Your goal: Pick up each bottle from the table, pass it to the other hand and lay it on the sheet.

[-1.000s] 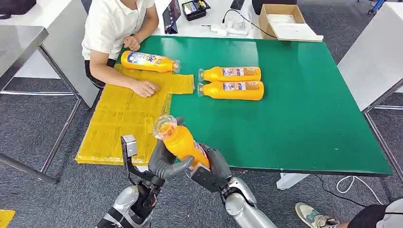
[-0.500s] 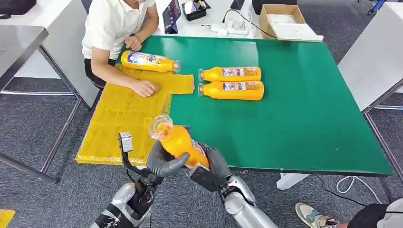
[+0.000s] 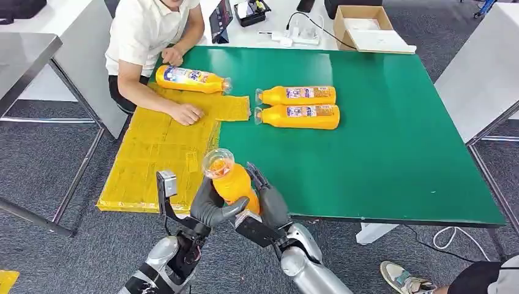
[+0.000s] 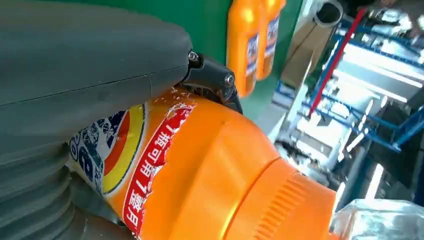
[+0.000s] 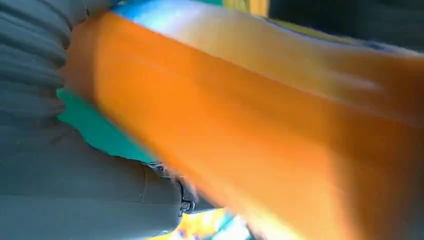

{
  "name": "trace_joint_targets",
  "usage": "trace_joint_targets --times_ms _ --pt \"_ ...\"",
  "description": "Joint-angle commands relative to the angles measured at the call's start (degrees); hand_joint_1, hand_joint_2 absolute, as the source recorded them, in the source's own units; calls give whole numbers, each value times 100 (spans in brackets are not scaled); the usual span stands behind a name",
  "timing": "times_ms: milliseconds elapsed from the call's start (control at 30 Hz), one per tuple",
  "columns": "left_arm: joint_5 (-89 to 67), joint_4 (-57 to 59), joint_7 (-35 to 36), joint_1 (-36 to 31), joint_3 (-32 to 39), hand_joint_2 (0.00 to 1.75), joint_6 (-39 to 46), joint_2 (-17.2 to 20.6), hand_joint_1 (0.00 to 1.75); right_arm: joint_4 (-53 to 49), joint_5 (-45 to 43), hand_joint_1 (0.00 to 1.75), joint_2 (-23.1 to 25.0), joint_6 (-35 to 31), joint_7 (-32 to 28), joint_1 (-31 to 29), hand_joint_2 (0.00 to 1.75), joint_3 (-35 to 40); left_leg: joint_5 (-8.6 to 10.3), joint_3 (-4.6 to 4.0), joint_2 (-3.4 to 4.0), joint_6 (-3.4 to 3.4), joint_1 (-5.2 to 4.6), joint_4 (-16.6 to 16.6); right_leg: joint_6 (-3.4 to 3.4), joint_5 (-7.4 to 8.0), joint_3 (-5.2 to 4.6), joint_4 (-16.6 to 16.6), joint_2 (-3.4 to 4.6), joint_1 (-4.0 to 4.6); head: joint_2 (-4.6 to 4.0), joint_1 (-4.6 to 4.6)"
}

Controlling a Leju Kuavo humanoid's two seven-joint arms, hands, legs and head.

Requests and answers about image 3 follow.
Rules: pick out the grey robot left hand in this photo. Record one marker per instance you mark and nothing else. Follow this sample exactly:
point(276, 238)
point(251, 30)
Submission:
point(206, 207)

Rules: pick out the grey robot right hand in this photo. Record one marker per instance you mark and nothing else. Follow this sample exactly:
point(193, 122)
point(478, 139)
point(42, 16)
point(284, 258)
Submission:
point(273, 205)

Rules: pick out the seated person's right hand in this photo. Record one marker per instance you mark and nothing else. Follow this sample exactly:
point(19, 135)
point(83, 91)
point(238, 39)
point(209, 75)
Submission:
point(186, 114)

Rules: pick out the seated person's left hand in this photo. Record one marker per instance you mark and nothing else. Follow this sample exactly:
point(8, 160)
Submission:
point(173, 57)

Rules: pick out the orange drink bottle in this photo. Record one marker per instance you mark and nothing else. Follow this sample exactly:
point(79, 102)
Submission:
point(280, 96)
point(235, 184)
point(190, 79)
point(280, 117)

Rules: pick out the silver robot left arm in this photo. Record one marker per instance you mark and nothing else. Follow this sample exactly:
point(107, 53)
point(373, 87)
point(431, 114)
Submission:
point(162, 259)

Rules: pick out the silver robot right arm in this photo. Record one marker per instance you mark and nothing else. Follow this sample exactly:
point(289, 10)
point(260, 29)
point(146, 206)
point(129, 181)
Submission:
point(308, 272)

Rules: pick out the seated person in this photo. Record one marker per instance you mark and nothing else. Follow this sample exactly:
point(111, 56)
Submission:
point(142, 32)

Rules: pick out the yellow plastic sheet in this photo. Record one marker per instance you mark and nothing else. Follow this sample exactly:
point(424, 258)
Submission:
point(158, 154)

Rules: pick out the black tablet on stand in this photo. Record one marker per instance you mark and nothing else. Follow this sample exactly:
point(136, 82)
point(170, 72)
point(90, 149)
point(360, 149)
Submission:
point(221, 20)

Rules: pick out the grey side table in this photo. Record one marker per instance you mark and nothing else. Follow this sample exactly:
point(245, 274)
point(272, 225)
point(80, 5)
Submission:
point(85, 61)

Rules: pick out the white desk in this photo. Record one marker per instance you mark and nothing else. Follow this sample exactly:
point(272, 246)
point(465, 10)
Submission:
point(259, 38)

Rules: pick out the black open device case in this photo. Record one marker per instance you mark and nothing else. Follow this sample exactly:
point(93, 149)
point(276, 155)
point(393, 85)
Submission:
point(251, 13)

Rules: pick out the white table foot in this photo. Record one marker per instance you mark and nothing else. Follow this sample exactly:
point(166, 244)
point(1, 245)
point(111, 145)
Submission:
point(377, 233)

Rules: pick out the white power adapter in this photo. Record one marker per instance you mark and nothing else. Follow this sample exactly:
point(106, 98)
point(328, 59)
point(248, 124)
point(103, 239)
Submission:
point(298, 38)

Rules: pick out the green table mat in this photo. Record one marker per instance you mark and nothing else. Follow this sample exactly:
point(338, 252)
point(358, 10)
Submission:
point(389, 142)

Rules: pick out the black phone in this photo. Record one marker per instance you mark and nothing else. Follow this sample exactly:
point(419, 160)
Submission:
point(305, 5)

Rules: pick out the steel table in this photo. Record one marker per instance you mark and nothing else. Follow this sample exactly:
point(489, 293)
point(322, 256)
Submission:
point(24, 61)

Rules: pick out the black bag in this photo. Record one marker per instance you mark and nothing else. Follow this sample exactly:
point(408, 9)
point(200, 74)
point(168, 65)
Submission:
point(20, 9)

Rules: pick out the brown cardboard box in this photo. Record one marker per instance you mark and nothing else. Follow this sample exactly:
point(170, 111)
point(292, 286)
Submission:
point(339, 32)

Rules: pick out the yellow floor object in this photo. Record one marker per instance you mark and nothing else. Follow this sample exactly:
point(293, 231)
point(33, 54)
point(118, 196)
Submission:
point(6, 281)

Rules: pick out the standing person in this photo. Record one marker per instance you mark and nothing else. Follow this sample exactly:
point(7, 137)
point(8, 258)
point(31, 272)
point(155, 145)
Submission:
point(478, 278)

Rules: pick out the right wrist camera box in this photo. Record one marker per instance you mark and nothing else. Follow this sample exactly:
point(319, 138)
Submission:
point(255, 229)

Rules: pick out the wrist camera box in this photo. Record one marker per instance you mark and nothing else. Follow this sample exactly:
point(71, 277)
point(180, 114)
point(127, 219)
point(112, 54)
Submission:
point(167, 184)
point(255, 229)

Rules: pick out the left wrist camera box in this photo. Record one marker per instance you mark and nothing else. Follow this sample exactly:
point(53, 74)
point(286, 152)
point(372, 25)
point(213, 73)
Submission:
point(167, 184)

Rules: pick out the pale table with frame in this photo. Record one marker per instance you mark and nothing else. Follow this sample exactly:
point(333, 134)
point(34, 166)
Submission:
point(478, 81)

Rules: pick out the blue metal frame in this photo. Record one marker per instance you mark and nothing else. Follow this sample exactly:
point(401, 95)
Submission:
point(484, 8)

